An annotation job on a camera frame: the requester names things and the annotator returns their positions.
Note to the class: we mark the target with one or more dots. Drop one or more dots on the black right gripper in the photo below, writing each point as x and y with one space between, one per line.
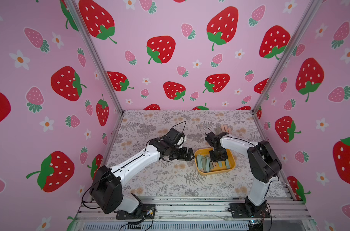
218 153

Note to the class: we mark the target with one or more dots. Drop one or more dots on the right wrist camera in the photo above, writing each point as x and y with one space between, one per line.
213 139

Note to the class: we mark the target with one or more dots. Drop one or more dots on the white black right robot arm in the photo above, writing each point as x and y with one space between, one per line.
264 163

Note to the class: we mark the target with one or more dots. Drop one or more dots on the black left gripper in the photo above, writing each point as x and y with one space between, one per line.
182 156

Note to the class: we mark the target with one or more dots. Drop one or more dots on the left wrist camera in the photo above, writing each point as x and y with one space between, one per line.
174 137

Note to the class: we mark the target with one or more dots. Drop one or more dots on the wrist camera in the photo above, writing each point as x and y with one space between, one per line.
174 137
213 139

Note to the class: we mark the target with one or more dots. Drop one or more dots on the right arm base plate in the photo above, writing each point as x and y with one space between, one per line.
249 210

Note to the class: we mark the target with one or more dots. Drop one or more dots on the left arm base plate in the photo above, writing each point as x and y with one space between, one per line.
143 211

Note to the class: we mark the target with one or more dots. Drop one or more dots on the aluminium frame rail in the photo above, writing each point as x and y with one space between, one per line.
201 214

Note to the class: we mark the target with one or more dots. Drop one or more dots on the yellow plastic storage box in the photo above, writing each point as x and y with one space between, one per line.
205 166

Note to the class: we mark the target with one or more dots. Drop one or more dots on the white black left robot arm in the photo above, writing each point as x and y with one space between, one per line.
107 187

